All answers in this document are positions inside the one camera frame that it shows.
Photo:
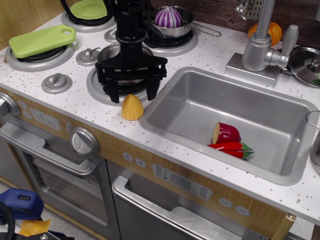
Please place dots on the purple white toy onion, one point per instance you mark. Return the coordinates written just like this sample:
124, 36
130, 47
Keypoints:
168, 17

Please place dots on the steel pot lid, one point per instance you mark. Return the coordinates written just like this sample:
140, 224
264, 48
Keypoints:
304, 63

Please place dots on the green toy plate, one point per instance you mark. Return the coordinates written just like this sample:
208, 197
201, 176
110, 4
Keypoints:
89, 9

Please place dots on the back left stove burner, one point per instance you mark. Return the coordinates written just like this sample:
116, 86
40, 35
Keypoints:
87, 29

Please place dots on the hanging steel utensil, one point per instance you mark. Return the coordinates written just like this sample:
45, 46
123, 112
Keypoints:
249, 10

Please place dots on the silver oven dial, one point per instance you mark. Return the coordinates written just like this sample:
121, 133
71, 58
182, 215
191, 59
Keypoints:
83, 141
8, 106

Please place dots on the steel pot on front burner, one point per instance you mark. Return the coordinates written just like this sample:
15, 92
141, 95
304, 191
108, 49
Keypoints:
109, 52

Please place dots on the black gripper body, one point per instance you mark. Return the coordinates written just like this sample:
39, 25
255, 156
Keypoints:
134, 62

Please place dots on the silver stovetop knob middle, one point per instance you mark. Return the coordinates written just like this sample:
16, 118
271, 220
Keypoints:
87, 57

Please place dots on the red toy chili pepper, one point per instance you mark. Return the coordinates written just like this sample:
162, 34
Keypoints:
236, 149

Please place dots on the front right stove burner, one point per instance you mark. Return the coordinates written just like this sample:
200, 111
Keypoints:
96, 90

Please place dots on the silver toy faucet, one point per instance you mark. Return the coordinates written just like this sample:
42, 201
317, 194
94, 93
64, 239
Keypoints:
260, 63

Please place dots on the green cutting board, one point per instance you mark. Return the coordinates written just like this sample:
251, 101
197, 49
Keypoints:
43, 40

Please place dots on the silver oven dial right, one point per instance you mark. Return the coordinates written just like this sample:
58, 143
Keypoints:
83, 141

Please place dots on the dishwasher door with handle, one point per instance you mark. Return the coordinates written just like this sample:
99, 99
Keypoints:
148, 211

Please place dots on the orange toy pumpkin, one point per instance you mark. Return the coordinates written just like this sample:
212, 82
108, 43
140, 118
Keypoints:
274, 30

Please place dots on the oven door with handle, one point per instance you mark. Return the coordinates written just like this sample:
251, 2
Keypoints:
77, 187

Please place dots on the silver stovetop knob back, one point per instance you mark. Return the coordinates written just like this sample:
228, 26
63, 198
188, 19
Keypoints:
110, 36

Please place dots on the grey sink basin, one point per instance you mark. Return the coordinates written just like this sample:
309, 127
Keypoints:
273, 124

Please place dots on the silver stovetop knob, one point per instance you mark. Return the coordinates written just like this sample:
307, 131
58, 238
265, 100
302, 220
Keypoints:
56, 83
87, 57
110, 36

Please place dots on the front left stove burner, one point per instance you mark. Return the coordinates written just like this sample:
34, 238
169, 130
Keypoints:
40, 63

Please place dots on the steel saucepan with handle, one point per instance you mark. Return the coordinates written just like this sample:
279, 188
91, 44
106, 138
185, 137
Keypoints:
187, 24

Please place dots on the red purple toy vegetable half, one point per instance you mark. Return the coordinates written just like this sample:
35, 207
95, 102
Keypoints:
225, 133

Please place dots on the yellow tape piece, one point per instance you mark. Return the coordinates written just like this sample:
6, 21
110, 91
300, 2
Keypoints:
34, 227

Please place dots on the silver oven dial left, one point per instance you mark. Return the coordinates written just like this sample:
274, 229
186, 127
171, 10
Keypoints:
8, 106

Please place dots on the blue clamp tool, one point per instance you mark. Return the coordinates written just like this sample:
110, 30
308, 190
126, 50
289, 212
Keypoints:
23, 204

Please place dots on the silver stovetop knob front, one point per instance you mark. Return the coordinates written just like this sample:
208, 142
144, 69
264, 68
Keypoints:
56, 83

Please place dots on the back right stove burner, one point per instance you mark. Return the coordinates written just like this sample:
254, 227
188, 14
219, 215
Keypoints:
171, 47

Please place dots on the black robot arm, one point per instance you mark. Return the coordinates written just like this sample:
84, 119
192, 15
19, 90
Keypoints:
132, 20

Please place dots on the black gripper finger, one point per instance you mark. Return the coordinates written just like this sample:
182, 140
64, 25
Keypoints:
152, 86
111, 87

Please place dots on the yellow toy corn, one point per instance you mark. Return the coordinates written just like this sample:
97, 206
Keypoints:
132, 108

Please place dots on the stove burner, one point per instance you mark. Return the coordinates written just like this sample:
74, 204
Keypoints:
40, 63
87, 29
96, 90
171, 47

